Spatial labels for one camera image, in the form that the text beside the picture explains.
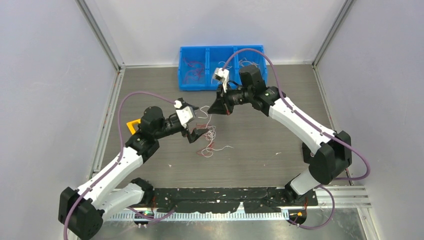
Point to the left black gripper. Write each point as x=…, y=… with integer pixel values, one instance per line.
x=195, y=133

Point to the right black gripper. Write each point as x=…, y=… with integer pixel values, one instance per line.
x=222, y=105

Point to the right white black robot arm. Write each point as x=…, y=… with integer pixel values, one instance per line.
x=325, y=151

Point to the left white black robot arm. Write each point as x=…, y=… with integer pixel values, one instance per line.
x=83, y=210

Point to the blue three-compartment plastic bin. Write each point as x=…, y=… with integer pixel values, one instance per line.
x=198, y=63

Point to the yellow triangular plastic stand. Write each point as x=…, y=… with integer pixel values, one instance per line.
x=133, y=125

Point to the black triangular stand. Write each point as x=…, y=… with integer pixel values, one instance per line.
x=307, y=154

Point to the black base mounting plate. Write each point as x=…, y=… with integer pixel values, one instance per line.
x=223, y=200

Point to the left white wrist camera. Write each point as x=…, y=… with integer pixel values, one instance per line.
x=180, y=106

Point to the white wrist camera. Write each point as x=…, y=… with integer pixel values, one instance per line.
x=180, y=106
x=223, y=75

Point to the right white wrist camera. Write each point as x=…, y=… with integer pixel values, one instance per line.
x=223, y=75

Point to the aluminium front rail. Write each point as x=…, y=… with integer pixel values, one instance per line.
x=332, y=197

